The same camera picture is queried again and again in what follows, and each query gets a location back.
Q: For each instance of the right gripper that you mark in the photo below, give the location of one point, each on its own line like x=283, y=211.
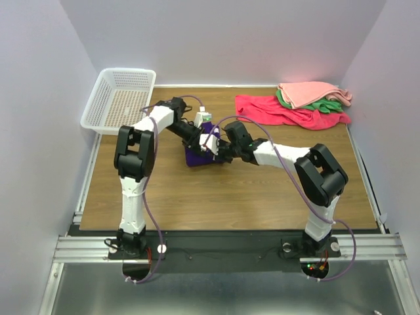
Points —
x=220, y=155

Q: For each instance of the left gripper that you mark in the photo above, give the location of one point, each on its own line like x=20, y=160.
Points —
x=192, y=142

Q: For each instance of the purple towel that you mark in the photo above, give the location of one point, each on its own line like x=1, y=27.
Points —
x=193, y=159

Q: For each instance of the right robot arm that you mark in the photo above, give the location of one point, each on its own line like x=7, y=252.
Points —
x=316, y=174

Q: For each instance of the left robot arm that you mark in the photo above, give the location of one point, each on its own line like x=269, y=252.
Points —
x=134, y=159

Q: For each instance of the hot pink towel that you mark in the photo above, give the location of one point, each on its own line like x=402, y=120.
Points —
x=267, y=110

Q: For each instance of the white plastic basket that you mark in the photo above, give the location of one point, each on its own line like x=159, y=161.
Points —
x=118, y=97

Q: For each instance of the salmon pink towel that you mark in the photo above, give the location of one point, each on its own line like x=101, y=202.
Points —
x=302, y=94

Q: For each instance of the green towel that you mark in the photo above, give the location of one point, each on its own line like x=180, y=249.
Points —
x=322, y=105

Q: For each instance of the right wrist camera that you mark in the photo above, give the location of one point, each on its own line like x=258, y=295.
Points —
x=209, y=143

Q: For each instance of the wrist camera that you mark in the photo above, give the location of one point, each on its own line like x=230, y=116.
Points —
x=202, y=117
x=209, y=143

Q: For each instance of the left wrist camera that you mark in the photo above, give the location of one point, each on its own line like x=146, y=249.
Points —
x=202, y=117

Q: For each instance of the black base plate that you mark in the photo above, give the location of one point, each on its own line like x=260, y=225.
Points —
x=223, y=252

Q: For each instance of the aluminium frame rail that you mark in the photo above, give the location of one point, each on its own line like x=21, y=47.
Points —
x=369, y=247

